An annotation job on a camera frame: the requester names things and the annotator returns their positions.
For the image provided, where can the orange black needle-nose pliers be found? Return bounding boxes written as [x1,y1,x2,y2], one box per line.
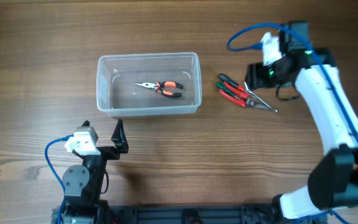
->
[135,81,183,98]

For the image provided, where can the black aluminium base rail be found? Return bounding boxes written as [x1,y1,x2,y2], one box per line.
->
[52,202,327,224]

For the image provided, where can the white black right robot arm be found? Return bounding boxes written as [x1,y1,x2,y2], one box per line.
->
[245,21,358,222]

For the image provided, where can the green handled screwdriver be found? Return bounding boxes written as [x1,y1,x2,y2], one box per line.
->
[216,82,239,100]

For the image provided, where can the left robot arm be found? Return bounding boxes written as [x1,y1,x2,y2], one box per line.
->
[45,119,129,224]

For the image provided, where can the black red handled screwdriver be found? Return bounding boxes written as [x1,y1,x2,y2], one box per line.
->
[218,73,245,91]

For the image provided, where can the red handled snips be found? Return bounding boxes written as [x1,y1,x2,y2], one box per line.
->
[216,82,269,110]

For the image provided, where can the clear plastic container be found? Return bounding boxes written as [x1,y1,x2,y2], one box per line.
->
[96,52,202,118]

